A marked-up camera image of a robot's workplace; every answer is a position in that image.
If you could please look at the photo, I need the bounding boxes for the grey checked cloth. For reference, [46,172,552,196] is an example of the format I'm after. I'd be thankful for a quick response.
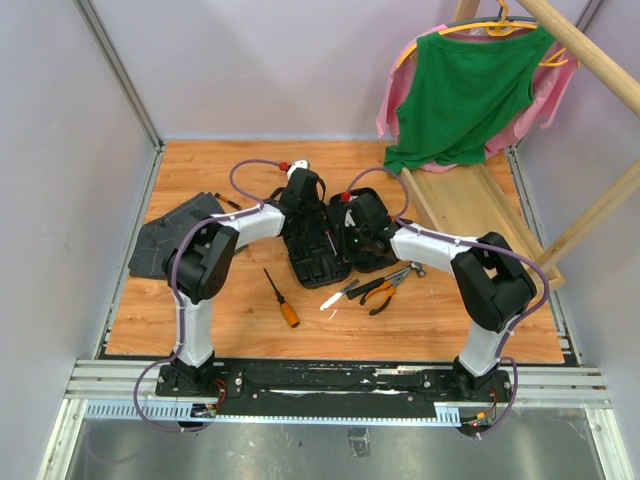
[128,192,223,280]

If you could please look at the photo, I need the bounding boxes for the orange-handled screwdriver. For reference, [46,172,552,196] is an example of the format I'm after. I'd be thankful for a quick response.
[263,268,300,328]

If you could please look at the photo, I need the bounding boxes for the black plastic tool case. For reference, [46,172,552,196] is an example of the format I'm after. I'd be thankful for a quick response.
[281,195,392,289]

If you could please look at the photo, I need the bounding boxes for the green sleeveless shirt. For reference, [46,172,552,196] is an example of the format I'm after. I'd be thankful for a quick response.
[384,27,554,173]

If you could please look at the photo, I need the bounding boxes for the wooden tray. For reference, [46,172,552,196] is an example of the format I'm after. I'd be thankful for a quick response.
[401,153,543,260]

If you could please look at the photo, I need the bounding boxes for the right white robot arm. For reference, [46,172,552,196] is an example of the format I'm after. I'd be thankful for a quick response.
[330,189,537,400]

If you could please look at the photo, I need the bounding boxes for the claw hammer black handle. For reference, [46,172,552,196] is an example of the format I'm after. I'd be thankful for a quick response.
[346,262,426,303]

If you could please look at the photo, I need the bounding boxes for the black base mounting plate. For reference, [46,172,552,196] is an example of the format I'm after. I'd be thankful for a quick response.
[155,359,513,421]

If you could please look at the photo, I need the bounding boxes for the aluminium frame rail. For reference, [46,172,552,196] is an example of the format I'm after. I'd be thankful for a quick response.
[72,0,164,150]

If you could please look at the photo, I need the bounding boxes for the yellow clothes hanger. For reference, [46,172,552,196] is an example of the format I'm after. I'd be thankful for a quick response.
[395,1,569,69]

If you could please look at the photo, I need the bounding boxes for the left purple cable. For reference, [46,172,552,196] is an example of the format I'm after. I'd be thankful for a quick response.
[82,158,294,464]

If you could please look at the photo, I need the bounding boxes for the small brown-handled screwdriver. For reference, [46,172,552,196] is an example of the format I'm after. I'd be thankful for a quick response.
[214,192,242,211]

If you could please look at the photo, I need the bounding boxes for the orange-black pliers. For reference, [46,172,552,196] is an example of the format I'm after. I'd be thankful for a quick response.
[359,267,411,316]

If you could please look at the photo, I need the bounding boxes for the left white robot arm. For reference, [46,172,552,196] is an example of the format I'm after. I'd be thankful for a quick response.
[162,159,312,396]

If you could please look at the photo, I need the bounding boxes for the wooden rack frame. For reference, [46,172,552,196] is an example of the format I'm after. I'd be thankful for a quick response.
[452,0,640,274]

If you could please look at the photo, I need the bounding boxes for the silver metal file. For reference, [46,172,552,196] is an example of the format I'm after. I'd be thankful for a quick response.
[320,279,360,311]

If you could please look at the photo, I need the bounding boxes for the black-handled screwdriver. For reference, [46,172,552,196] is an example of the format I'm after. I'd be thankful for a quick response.
[324,230,339,260]

